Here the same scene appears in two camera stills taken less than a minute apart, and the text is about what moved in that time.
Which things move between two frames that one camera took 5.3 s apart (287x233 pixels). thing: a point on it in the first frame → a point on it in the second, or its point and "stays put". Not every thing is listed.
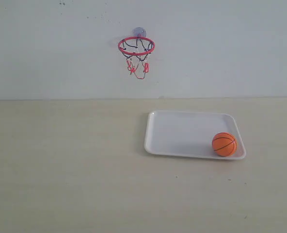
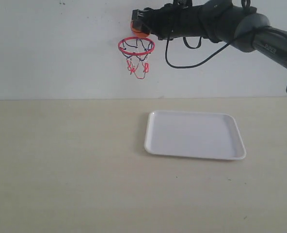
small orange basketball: [224, 144] → [138, 33]
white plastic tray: [190, 134] stays put
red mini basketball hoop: [136, 48] stays put
